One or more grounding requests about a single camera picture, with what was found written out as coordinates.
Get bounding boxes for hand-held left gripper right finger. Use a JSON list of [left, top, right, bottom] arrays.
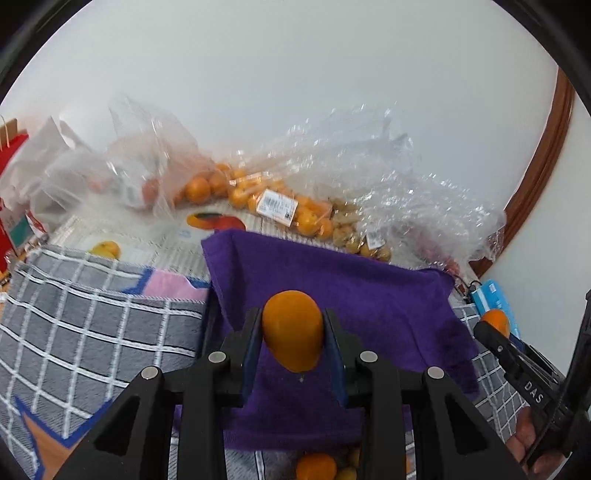
[[323, 308, 529, 480]]

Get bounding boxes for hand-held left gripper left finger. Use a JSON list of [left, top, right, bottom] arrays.
[[53, 307, 264, 480]]

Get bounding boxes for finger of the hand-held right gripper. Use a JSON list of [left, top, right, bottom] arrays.
[[473, 320, 557, 409], [508, 335, 571, 384]]

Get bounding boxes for small mandarin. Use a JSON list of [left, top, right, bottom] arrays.
[[480, 309, 511, 340]]

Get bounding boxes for oval orange kumquat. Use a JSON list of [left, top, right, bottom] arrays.
[[262, 290, 325, 373]]

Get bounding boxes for person's right hand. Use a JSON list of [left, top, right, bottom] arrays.
[[505, 406, 571, 476]]

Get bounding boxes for purple towel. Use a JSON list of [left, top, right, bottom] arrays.
[[173, 229, 481, 452]]

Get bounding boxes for blue tissue packet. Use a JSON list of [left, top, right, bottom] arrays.
[[471, 279, 522, 342]]

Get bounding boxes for round orange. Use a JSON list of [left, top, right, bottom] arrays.
[[295, 453, 338, 480]]

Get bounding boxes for clear bag of longans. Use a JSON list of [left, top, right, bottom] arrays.
[[330, 196, 393, 264]]

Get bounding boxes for labelled clear bag of mandarins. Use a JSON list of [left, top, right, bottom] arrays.
[[222, 152, 335, 241]]

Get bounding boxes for white printed cardboard box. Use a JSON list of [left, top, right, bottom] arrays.
[[46, 210, 352, 282]]

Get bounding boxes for grey checked blanket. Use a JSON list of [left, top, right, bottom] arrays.
[[0, 244, 532, 480]]

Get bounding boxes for large crumpled clear plastic bag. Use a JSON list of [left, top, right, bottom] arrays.
[[286, 104, 509, 278]]

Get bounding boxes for clear plastic bag with oranges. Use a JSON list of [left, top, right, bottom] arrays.
[[41, 95, 232, 222]]

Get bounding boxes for teal and white box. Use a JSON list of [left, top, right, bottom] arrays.
[[0, 198, 49, 259]]

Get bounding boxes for white plastic bag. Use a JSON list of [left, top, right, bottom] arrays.
[[0, 115, 93, 217]]

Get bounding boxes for red paper bag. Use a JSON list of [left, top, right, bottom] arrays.
[[0, 117, 31, 204]]

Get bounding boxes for black cable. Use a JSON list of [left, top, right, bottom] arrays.
[[455, 272, 483, 296]]

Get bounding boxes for brown wooden door frame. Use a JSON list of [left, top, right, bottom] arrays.
[[468, 67, 575, 278]]

